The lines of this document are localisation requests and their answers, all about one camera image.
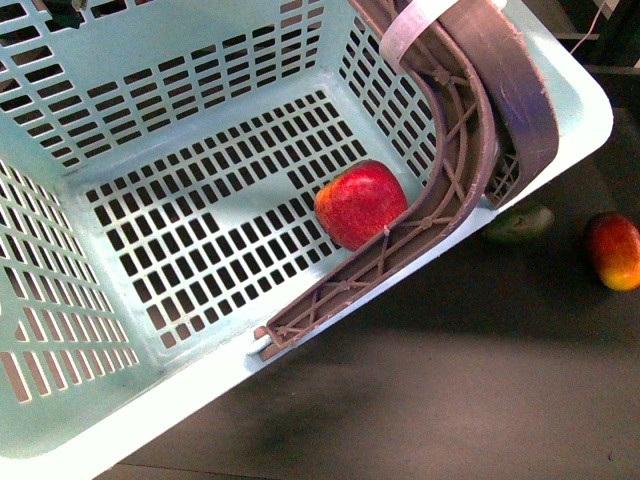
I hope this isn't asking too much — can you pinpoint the red apple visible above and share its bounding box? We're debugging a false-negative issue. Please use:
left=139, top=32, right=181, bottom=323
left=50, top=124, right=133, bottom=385
left=314, top=160, right=408, bottom=251

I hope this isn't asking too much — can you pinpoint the light blue plastic basket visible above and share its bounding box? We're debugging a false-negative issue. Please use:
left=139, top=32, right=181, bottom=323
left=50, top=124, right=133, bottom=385
left=1, top=1, right=613, bottom=479

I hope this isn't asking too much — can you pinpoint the brown basket handle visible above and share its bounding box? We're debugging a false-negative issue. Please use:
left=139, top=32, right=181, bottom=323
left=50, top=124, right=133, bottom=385
left=253, top=1, right=559, bottom=360

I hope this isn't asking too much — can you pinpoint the green mango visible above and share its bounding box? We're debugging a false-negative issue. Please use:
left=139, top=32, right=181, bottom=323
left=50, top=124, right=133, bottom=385
left=482, top=203, right=555, bottom=245

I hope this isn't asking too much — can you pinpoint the white zip tie right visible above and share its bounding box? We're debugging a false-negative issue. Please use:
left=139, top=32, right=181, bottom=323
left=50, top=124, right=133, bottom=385
left=379, top=1, right=518, bottom=74

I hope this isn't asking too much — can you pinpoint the red yellow mango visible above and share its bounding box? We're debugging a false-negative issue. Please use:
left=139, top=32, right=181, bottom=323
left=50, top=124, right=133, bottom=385
left=584, top=212, right=639, bottom=292

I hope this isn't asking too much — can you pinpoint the white cable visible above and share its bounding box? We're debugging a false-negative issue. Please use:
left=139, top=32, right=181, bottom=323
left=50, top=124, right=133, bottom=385
left=569, top=0, right=619, bottom=56

